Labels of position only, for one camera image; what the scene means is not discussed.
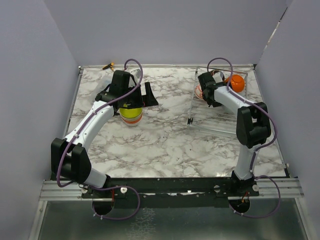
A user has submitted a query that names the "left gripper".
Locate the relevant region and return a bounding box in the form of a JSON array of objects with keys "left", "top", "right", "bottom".
[{"left": 122, "top": 82, "right": 158, "bottom": 109}]

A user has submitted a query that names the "orange floral pattern bowl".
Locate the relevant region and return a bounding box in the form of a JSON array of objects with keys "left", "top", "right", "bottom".
[{"left": 194, "top": 84, "right": 203, "bottom": 100}]

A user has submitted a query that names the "white bowl orange outside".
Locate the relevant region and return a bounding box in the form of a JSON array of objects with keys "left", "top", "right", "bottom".
[{"left": 224, "top": 74, "right": 245, "bottom": 93}]

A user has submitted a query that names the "beige bowl dark outside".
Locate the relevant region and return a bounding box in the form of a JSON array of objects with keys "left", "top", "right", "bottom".
[{"left": 211, "top": 70, "right": 224, "bottom": 78}]

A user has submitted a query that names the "white bowl grey outside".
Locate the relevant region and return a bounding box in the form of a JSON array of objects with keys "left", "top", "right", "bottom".
[{"left": 207, "top": 101, "right": 222, "bottom": 108}]

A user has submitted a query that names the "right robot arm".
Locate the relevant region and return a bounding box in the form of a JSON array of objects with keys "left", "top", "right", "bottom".
[{"left": 197, "top": 71, "right": 272, "bottom": 196}]

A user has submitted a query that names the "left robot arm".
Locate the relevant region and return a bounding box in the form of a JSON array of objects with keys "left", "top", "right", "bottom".
[{"left": 50, "top": 70, "right": 159, "bottom": 198}]

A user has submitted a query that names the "lime green bowl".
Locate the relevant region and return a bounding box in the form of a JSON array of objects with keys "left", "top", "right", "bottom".
[{"left": 119, "top": 107, "right": 143, "bottom": 119}]

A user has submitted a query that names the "white orange striped bowl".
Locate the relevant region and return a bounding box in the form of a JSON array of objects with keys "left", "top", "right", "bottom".
[{"left": 120, "top": 112, "right": 143, "bottom": 126}]

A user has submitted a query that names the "clear plastic parts box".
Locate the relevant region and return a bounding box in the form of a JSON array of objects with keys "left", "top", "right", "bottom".
[{"left": 95, "top": 76, "right": 112, "bottom": 94}]

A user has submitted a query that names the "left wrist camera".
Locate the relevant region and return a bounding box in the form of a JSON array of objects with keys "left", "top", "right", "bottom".
[{"left": 129, "top": 68, "right": 141, "bottom": 88}]

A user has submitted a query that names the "white wire dish rack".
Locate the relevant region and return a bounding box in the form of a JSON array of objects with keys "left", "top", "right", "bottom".
[{"left": 186, "top": 66, "right": 251, "bottom": 138}]

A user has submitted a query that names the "yellow black T-handle key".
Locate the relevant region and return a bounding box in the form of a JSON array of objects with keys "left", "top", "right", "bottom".
[{"left": 102, "top": 62, "right": 114, "bottom": 71}]

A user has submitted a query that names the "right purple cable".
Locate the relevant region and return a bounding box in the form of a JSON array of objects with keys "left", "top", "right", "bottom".
[{"left": 206, "top": 57, "right": 282, "bottom": 218}]

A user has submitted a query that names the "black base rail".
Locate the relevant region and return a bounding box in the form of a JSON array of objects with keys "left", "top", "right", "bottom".
[{"left": 80, "top": 176, "right": 259, "bottom": 212}]

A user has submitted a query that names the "aluminium frame rail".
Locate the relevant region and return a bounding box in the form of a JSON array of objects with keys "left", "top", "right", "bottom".
[{"left": 38, "top": 179, "right": 86, "bottom": 201}]

